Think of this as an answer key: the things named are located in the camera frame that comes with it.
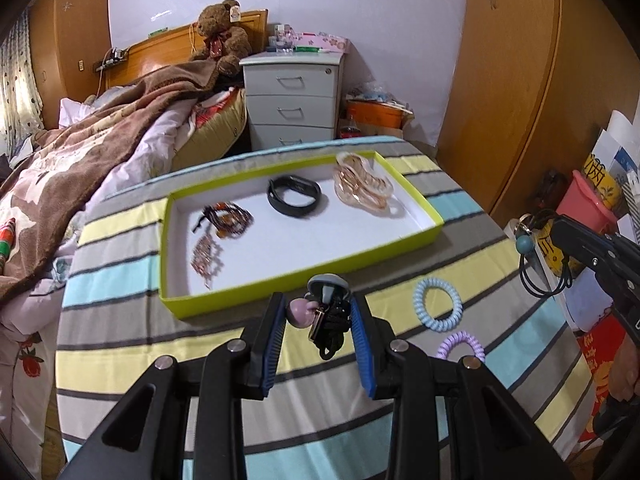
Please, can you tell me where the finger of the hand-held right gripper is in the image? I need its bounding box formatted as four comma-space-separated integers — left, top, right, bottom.
556, 214, 640, 260
550, 220, 640, 286

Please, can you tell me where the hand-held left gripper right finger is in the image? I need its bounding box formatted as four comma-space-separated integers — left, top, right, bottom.
349, 295, 578, 480

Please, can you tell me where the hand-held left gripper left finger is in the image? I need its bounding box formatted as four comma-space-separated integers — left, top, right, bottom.
62, 291, 288, 480

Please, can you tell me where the black hair tie pink bead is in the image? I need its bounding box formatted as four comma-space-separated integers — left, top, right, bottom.
285, 274, 351, 361

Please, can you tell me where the black hair tie blue bead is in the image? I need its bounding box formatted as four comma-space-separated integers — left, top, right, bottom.
517, 210, 576, 298

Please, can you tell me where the green cardboard box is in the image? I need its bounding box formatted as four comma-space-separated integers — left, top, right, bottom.
159, 149, 445, 320

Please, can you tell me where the dark beaded bracelet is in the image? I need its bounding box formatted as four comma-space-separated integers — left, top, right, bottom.
192, 201, 255, 243

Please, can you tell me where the black wrist band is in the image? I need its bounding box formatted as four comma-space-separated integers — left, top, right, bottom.
266, 175, 330, 218

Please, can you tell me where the large translucent pink hair claw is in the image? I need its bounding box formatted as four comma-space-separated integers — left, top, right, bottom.
332, 151, 401, 218

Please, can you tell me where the person's right hand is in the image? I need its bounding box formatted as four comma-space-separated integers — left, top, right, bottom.
607, 332, 640, 403

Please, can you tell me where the pink bucket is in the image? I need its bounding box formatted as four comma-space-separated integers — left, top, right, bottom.
556, 170, 618, 233

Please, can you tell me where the red bag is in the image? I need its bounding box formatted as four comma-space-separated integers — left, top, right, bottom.
577, 315, 631, 441

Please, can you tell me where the white paper bag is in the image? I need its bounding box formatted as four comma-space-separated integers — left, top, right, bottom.
590, 110, 640, 201

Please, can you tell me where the wooden wardrobe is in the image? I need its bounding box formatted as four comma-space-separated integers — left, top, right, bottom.
437, 0, 640, 221
27, 0, 112, 131

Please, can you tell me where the olive printed pillow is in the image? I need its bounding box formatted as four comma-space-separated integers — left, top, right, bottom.
172, 87, 248, 171

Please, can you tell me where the orange basin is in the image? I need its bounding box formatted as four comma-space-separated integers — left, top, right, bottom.
345, 100, 406, 131

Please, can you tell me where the white nightstand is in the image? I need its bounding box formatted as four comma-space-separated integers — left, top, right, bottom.
239, 50, 347, 151

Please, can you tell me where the brown blanket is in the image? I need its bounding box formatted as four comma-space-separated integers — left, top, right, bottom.
0, 60, 221, 306

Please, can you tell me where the pink floral box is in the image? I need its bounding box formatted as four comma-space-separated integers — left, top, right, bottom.
295, 31, 349, 53

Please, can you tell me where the clear plastic container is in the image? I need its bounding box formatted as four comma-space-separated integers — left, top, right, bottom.
270, 24, 296, 53

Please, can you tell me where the wooden headboard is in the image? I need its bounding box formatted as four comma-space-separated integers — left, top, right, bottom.
97, 8, 269, 96

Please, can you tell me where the brown teddy bear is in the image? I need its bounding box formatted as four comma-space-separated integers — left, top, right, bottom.
189, 0, 253, 77

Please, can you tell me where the power strip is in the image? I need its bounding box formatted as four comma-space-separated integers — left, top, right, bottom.
92, 47, 131, 71

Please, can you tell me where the dotted curtain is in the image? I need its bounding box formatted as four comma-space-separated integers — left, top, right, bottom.
0, 10, 45, 156

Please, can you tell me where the light blue spiral hair tie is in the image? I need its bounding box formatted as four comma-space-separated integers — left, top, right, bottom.
412, 276, 462, 333

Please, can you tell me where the purple spiral hair tie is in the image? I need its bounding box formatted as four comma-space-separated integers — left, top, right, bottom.
435, 331, 486, 363

